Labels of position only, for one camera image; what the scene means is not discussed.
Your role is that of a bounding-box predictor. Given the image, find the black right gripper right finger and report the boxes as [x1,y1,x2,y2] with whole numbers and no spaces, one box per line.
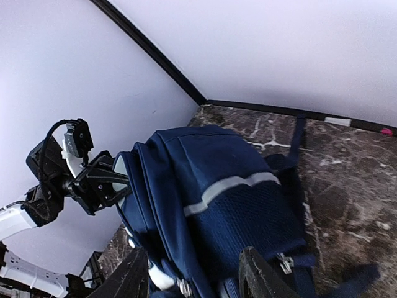
[239,246,299,298]

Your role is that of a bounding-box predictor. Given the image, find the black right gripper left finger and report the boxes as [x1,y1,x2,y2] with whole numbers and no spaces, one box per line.
[88,248,149,298]

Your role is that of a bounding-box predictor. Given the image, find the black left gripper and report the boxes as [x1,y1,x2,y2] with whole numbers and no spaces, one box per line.
[68,151,128,215]

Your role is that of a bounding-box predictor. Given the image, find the navy blue student backpack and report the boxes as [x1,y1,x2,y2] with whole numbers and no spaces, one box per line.
[111,114,382,298]

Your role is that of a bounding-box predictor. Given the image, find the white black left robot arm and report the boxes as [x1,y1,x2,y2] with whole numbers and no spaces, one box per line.
[1,137,131,297]

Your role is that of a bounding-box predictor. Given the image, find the black left corner frame post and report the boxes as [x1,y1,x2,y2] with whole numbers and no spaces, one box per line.
[91,0,208,106]

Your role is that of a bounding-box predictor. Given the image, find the pink white marker by wall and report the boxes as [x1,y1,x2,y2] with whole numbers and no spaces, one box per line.
[324,117,396,137]

